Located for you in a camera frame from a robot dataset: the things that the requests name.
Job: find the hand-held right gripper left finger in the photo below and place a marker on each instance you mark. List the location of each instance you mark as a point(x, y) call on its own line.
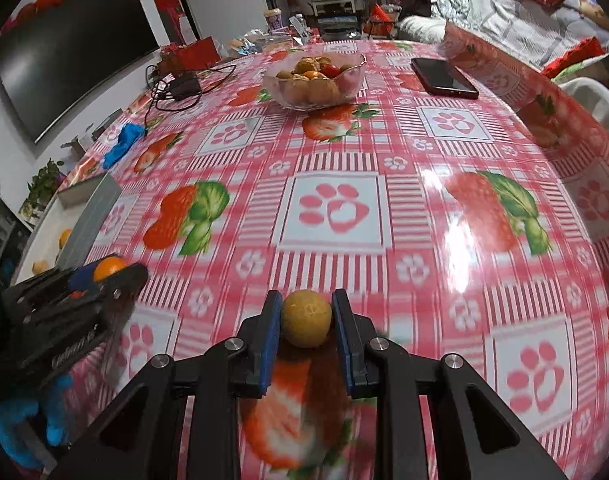
point(269, 345)

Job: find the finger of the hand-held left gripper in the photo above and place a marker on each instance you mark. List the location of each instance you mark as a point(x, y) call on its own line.
point(129, 277)
point(82, 279)

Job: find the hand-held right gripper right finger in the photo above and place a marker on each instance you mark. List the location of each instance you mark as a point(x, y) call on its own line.
point(345, 345)

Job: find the round orange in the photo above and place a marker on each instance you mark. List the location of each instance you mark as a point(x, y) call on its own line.
point(109, 267)

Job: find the golden-brown kiwi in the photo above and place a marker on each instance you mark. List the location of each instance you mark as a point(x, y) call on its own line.
point(307, 317)

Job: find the clear glass bowl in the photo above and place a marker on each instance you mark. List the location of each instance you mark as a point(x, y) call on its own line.
point(309, 97)

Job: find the person's left hand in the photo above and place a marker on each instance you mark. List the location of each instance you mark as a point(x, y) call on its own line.
point(14, 425)

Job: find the small orange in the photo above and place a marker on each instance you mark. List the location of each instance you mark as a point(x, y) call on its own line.
point(65, 238)

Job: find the green potted plant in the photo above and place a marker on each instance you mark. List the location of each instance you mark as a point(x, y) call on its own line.
point(44, 187)

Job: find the blue cloth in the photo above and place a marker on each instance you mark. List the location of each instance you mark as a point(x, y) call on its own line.
point(124, 142)

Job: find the red strawberry print tablecloth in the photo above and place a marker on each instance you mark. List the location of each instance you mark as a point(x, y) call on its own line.
point(409, 210)

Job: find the black television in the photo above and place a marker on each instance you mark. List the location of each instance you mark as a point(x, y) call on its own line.
point(74, 55)

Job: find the red gift box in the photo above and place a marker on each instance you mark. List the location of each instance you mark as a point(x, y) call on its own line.
point(194, 54)

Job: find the green kiwi berry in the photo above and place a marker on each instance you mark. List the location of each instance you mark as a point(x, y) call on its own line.
point(284, 75)

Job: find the clear plastic snack bags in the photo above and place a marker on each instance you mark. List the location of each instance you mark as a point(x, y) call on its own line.
point(252, 42)

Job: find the small mandarin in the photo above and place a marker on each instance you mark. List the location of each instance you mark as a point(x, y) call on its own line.
point(314, 75)

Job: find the red cherry tomato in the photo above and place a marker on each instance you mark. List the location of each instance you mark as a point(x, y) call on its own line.
point(332, 70)

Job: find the black smartphone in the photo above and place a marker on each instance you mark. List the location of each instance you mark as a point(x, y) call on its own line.
point(444, 79)

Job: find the purple label cup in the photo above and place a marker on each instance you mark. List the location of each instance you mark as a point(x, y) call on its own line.
point(273, 21)

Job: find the white phone stand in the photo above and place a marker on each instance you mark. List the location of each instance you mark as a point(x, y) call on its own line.
point(299, 29)

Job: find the dark round container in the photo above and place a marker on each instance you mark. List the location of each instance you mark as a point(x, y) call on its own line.
point(338, 27)

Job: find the red snack bag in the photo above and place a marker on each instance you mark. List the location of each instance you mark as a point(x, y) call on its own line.
point(383, 21)

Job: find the white coffee table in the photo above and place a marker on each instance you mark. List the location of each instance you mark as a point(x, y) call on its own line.
point(334, 2)

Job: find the white plastic chair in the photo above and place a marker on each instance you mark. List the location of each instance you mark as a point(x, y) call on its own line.
point(594, 102)

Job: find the dark clothes heap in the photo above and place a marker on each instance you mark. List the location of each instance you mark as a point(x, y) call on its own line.
point(418, 0)

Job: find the grey striped sofa blanket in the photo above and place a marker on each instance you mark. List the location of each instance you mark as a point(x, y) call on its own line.
point(509, 25)

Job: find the red fringed pillow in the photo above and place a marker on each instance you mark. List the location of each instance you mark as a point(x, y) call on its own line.
point(576, 57)

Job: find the yellow plush toy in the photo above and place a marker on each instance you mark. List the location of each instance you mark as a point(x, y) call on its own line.
point(594, 12)

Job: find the red wall hanging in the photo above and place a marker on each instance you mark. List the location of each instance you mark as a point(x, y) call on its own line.
point(167, 10)

